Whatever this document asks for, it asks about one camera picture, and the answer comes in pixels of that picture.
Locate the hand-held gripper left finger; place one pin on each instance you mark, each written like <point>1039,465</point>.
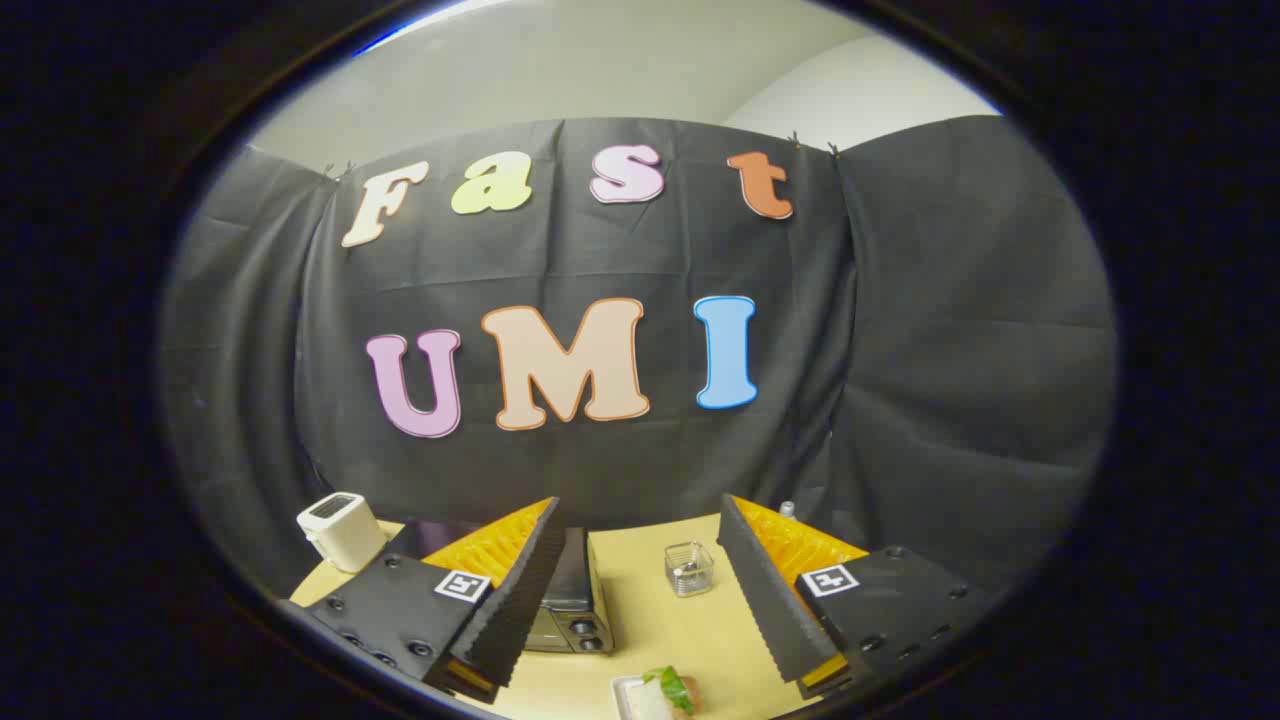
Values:
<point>520,590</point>

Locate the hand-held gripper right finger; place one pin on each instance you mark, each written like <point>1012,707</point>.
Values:
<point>760,590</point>

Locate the black toaster oven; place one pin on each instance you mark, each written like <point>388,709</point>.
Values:
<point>570,600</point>

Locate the lettuce sandwich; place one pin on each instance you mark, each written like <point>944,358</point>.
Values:
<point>672,690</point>

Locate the white pop-up toaster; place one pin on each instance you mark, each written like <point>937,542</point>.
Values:
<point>342,535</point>

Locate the clear square holder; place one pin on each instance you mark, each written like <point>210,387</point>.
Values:
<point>689,570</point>

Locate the white plastic tray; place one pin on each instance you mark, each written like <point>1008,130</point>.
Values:
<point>628,698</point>

